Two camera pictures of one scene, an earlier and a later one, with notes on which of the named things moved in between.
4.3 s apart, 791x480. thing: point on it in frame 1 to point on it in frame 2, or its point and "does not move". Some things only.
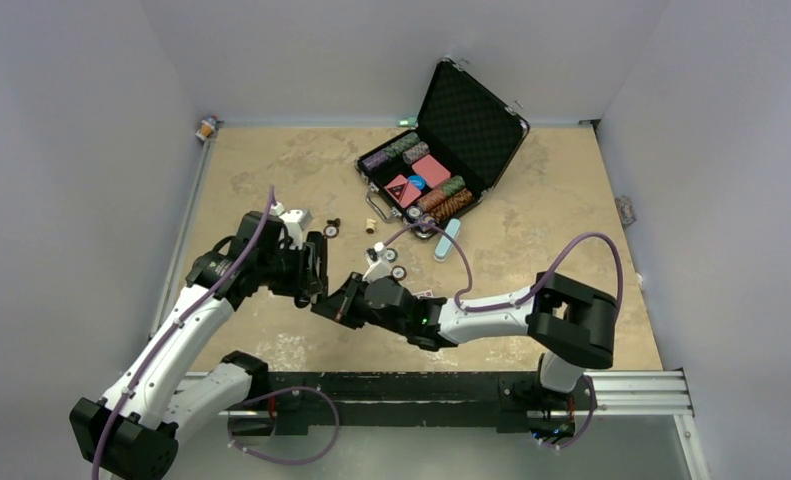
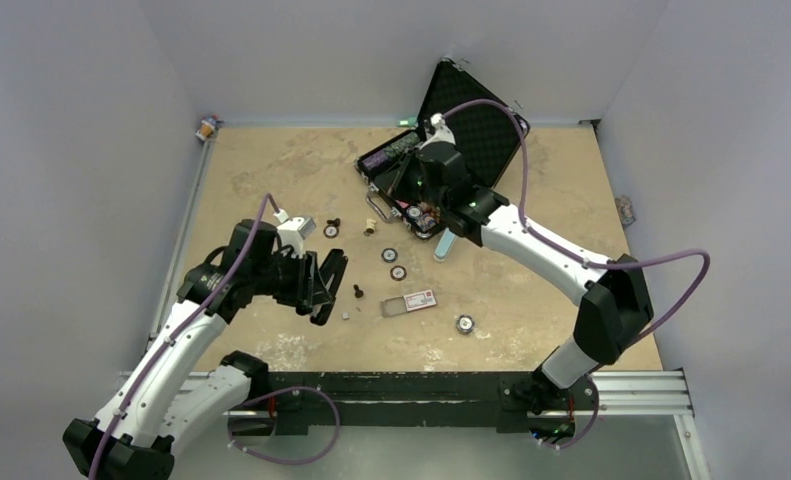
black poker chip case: [434, 175] does not move
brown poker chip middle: [398, 272] does not move
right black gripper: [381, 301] to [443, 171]
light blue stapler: [446, 243] does not move
